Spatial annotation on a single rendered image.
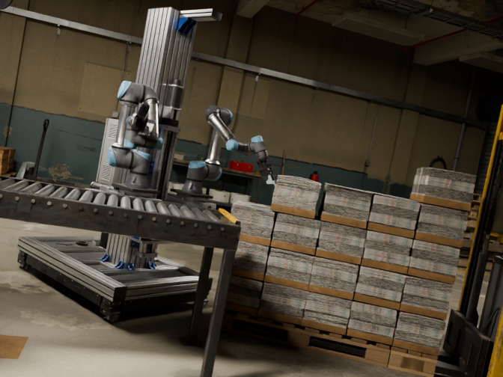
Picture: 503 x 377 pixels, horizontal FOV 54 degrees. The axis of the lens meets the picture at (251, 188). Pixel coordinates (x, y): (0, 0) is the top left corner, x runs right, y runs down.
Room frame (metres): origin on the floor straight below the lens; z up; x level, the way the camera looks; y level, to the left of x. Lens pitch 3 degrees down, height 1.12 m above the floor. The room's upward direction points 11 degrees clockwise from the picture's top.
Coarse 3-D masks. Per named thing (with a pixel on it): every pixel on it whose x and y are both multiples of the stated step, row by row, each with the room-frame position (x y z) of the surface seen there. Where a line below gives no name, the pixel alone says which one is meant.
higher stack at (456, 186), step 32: (416, 192) 3.27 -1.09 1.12; (448, 192) 3.02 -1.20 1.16; (416, 224) 3.10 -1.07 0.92; (448, 224) 3.01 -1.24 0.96; (416, 256) 3.02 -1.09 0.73; (448, 256) 3.01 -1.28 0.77; (416, 288) 3.02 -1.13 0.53; (448, 288) 3.00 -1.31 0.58; (416, 320) 3.01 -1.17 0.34; (416, 352) 3.01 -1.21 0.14
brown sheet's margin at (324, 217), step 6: (318, 210) 3.45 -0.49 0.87; (324, 216) 3.08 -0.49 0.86; (330, 216) 3.07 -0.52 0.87; (336, 216) 3.07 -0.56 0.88; (336, 222) 3.07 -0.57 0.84; (342, 222) 3.07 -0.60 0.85; (348, 222) 3.06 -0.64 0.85; (354, 222) 3.06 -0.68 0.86; (360, 222) 3.06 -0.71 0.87; (366, 222) 3.06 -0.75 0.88
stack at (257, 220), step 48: (240, 240) 3.15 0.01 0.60; (288, 240) 3.10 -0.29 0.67; (336, 240) 3.08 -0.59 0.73; (384, 240) 3.06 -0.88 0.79; (240, 288) 3.13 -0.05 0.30; (288, 288) 3.09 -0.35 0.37; (336, 288) 3.07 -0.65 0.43; (384, 288) 3.04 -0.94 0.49; (288, 336) 3.09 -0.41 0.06; (336, 336) 3.06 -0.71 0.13; (384, 336) 3.03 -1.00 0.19
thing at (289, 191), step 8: (280, 176) 3.10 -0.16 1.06; (280, 184) 3.10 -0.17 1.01; (288, 184) 3.10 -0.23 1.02; (296, 184) 3.09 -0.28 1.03; (304, 184) 3.09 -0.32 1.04; (312, 184) 3.08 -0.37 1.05; (320, 184) 3.10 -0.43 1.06; (280, 192) 3.10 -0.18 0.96; (288, 192) 3.10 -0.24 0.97; (296, 192) 3.10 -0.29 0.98; (304, 192) 3.09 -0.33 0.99; (312, 192) 3.09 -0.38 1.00; (272, 200) 3.11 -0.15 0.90; (280, 200) 3.11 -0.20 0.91; (288, 200) 3.10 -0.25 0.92; (296, 200) 3.10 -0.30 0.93; (304, 200) 3.09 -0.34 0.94; (312, 200) 3.09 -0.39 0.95; (304, 208) 3.09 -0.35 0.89; (312, 208) 3.09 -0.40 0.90
